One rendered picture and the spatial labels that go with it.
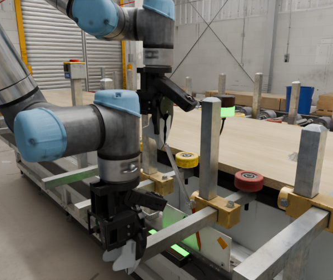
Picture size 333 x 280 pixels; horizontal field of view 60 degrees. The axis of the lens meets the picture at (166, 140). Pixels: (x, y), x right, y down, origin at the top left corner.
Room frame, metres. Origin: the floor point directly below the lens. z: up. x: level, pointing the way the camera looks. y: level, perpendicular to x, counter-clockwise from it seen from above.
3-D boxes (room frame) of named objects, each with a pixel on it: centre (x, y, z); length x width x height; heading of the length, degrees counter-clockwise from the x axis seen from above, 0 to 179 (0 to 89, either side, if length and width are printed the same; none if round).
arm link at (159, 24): (0.73, 0.02, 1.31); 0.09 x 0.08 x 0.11; 84
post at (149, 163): (0.90, 0.05, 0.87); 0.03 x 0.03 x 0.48; 42
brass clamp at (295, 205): (0.51, -0.29, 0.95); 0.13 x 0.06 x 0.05; 42
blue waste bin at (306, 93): (6.03, -2.80, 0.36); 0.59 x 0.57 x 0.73; 133
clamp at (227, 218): (0.70, -0.13, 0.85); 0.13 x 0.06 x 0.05; 42
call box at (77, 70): (1.28, 0.40, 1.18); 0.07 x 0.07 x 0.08; 42
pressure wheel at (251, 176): (0.77, -0.24, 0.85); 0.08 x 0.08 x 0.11
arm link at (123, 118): (0.48, 0.09, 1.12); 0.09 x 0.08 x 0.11; 131
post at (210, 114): (0.71, -0.11, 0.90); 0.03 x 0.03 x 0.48; 42
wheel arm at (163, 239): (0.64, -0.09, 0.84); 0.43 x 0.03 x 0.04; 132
